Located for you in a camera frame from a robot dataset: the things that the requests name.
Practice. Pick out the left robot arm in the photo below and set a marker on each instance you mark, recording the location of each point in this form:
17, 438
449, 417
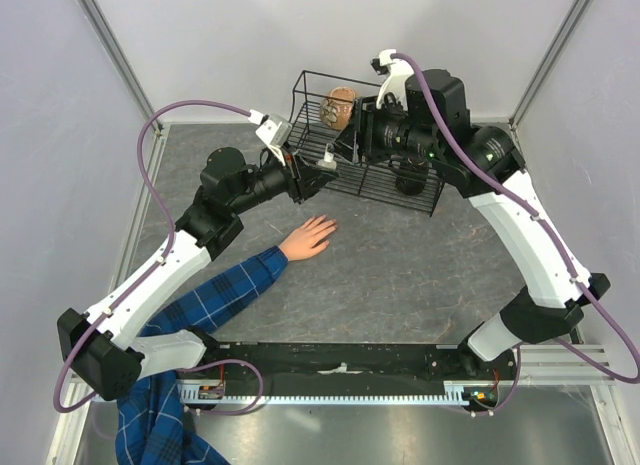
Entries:
103, 345

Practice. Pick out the nail polish bottle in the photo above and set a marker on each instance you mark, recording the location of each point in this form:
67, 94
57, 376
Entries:
328, 160

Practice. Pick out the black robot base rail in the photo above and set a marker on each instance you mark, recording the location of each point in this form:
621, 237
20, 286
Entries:
271, 373

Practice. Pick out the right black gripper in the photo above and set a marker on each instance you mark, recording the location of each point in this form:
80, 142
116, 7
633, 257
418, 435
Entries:
360, 136

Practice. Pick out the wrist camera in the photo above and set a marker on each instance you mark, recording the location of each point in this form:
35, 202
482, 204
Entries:
397, 72
273, 131

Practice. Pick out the mannequin hand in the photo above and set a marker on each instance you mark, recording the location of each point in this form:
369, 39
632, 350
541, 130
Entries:
309, 239

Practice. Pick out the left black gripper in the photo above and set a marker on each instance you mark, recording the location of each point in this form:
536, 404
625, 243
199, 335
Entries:
305, 178

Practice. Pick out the brown ceramic bowl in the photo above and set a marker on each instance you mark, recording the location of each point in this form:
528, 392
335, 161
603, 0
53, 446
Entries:
336, 107

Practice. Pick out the blue plaid sleeve forearm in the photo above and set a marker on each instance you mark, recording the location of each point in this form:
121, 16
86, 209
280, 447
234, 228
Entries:
150, 415

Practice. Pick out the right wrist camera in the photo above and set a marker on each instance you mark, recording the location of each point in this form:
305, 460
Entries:
397, 72

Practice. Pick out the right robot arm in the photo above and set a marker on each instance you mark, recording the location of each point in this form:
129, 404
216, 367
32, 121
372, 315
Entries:
557, 286

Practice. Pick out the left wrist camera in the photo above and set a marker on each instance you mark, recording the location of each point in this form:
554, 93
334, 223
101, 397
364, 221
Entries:
273, 131

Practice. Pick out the black mug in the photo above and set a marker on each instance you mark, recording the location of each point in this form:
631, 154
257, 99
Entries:
410, 177

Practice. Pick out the black wire rack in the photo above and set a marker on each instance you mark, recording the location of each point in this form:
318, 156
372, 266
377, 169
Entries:
375, 182

